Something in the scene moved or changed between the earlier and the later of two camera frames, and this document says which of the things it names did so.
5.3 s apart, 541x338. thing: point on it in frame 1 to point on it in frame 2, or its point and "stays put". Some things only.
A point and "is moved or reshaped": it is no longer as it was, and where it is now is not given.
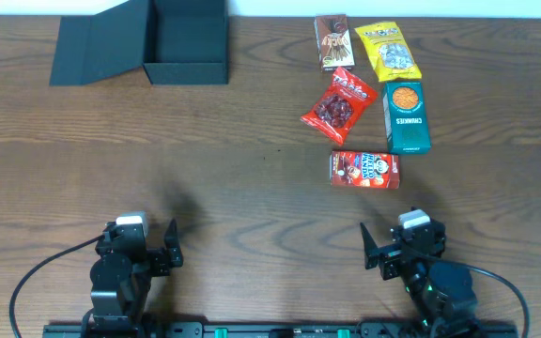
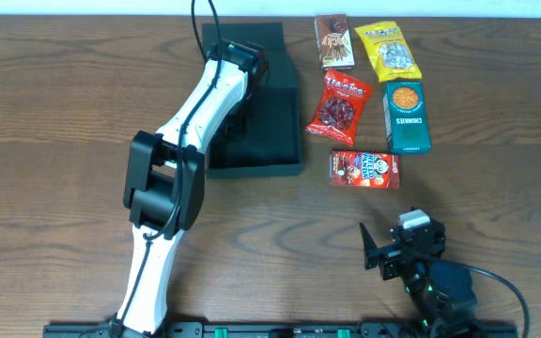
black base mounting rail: x=281 y=330 stays put
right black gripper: x=389 y=259 stays put
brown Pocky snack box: x=336 y=51 stays put
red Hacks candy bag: x=345 y=100 is moved or reshaped
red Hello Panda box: x=364 y=170 stays put
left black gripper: x=159 y=260 to x=235 y=127
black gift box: x=175 y=41 to x=251 y=103
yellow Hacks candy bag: x=390 y=52 stays put
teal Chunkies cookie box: x=407 y=117 stays put
